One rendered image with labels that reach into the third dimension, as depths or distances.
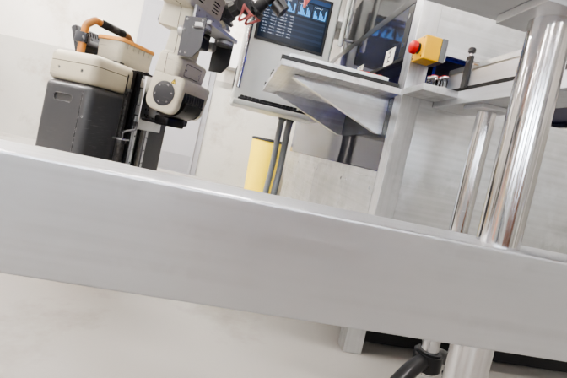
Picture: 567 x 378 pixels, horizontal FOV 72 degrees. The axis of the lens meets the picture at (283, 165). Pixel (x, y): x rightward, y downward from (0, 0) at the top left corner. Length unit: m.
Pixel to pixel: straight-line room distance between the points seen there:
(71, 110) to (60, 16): 4.67
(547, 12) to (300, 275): 0.42
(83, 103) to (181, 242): 1.37
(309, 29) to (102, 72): 1.15
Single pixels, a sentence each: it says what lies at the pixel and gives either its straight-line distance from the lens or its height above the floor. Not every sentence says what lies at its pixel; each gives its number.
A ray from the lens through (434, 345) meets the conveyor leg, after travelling 1.27.
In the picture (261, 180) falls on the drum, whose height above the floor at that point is 0.20.
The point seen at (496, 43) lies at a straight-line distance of 1.51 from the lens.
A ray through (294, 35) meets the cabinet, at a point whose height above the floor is 1.24.
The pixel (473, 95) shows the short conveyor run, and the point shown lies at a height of 0.86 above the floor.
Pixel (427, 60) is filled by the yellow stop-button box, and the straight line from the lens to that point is 1.29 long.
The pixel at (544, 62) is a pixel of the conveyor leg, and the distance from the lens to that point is 0.57.
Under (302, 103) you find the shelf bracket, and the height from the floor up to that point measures 0.83.
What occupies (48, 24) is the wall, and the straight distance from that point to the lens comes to 6.46.
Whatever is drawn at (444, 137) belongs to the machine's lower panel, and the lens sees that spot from 1.39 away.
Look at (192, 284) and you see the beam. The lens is 0.43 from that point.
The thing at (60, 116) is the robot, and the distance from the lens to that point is 1.82.
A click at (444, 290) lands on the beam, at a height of 0.49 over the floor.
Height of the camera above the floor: 0.61
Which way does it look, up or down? 2 degrees down
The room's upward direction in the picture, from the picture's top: 13 degrees clockwise
